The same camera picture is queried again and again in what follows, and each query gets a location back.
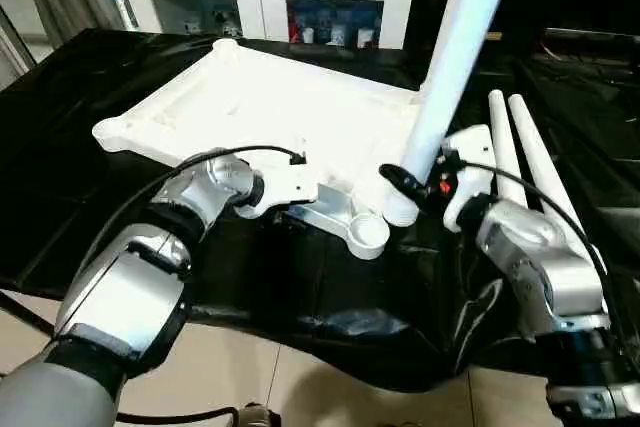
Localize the white plastic table leg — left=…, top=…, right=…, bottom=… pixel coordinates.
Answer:
left=384, top=0, right=523, bottom=229
left=507, top=94, right=593, bottom=253
left=487, top=89, right=528, bottom=210

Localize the white plastic table top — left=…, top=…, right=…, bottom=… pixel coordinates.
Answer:
left=91, top=38, right=423, bottom=261

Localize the black mat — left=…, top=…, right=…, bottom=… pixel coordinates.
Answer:
left=0, top=29, right=640, bottom=393

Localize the black stand leg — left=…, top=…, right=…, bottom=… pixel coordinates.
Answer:
left=0, top=290, right=59, bottom=338

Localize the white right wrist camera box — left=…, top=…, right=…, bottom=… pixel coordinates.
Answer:
left=440, top=125, right=498, bottom=230

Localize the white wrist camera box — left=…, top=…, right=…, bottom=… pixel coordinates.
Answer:
left=238, top=161, right=321, bottom=220
left=440, top=125, right=498, bottom=230

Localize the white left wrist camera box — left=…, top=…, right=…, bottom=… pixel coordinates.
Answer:
left=238, top=161, right=321, bottom=220

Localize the black metal rail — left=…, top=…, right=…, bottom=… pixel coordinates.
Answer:
left=545, top=29, right=640, bottom=52

